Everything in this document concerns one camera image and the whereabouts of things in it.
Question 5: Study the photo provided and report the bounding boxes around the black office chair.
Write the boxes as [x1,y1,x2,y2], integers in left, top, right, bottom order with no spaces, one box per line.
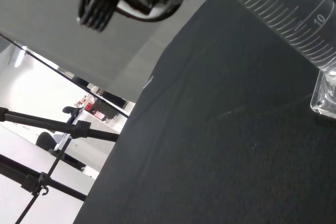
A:
[62,105,80,124]
[36,131,86,170]

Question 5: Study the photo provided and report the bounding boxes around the black cloth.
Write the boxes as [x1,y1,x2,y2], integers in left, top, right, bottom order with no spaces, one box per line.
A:
[72,0,336,224]

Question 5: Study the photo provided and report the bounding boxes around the black tripod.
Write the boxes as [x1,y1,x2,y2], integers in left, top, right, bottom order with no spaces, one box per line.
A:
[0,106,120,224]

